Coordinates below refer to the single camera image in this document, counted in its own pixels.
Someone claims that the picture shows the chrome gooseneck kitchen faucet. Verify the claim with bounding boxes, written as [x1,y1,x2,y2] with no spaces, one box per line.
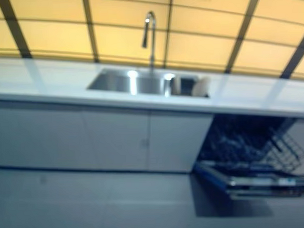
[140,10,158,70]

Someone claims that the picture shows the dishwasher with open door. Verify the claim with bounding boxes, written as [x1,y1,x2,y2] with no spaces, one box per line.
[191,110,304,203]

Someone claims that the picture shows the stainless steel sink basin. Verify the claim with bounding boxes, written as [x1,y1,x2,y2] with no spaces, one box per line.
[85,63,212,104]

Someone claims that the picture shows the wire dishwasher rack basket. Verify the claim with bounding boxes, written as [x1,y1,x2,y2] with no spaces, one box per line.
[199,111,304,176]

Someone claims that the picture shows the black dish rack metal rods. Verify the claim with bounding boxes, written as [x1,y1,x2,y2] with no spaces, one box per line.
[171,75,210,99]

